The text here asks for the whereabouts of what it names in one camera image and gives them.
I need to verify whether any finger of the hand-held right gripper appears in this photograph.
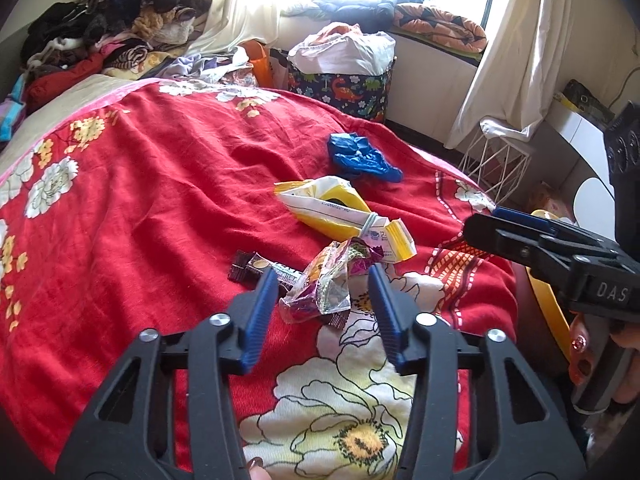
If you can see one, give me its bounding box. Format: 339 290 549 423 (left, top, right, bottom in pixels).
461 214 576 273
492 206 618 256

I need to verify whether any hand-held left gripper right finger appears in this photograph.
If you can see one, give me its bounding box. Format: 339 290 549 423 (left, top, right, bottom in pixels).
367 262 586 480

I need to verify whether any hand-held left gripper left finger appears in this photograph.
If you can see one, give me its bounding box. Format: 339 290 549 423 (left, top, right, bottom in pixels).
55 266 280 480

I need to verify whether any clear purple yellow wrapper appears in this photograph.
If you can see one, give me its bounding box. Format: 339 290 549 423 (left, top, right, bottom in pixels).
279 237 386 326

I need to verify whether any person's right hand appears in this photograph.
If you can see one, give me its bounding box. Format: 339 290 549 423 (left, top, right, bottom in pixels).
567 312 640 406

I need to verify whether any person's left hand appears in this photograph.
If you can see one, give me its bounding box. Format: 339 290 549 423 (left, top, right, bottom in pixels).
245 455 273 480

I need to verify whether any beige patterned box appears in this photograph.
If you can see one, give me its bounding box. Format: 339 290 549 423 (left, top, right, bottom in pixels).
530 182 576 221

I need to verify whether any dark brown sachet wrapper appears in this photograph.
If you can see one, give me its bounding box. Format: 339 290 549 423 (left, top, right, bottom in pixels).
229 250 301 296

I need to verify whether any white rounded furniture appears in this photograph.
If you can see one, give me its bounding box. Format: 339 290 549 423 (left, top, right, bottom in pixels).
572 177 618 231

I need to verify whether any white desk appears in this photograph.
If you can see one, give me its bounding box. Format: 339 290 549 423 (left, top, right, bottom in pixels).
545 105 616 211

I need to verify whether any yellow white packet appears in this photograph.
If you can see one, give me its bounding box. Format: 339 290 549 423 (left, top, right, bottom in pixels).
274 176 417 263

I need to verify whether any black yellow box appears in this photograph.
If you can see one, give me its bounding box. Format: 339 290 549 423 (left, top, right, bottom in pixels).
562 79 613 121

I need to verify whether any red floral blanket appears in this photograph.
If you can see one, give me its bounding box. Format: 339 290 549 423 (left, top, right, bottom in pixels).
0 80 518 480

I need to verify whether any blue plastic bag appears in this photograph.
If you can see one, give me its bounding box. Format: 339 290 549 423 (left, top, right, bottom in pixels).
327 132 403 183

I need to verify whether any cream curtain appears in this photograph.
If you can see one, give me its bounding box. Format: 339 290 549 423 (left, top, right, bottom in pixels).
445 0 588 148
187 0 321 58

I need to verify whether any orange patterned quilt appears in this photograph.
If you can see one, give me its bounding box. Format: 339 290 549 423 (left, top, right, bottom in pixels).
392 2 488 53

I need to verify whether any dinosaur print basket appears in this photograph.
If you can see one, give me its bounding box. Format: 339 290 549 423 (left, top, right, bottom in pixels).
287 57 396 123

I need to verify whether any pink floral bag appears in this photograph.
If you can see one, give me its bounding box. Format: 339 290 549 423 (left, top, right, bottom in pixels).
220 67 256 88

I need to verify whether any white plastic bag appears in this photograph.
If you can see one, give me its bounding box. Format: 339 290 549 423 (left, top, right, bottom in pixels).
289 22 396 77

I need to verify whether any white paper bag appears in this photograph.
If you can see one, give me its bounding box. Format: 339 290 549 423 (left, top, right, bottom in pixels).
267 47 291 91

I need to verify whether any pale crumpled cloth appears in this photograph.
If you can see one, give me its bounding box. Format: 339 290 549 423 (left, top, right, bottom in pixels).
160 52 251 83

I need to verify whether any orange bag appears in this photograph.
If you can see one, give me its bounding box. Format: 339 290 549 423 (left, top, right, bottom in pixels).
240 40 273 88

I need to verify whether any dark blue jacket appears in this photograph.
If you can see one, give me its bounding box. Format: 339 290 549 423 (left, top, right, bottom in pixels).
310 0 431 23

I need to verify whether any teal purple cloth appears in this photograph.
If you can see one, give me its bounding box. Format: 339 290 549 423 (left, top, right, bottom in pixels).
0 77 28 143

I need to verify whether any pile of clothes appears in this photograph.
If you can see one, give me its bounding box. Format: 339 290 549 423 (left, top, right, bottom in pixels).
20 0 216 111

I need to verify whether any white wire basket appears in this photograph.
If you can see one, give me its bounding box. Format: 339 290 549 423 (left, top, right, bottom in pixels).
457 117 533 206

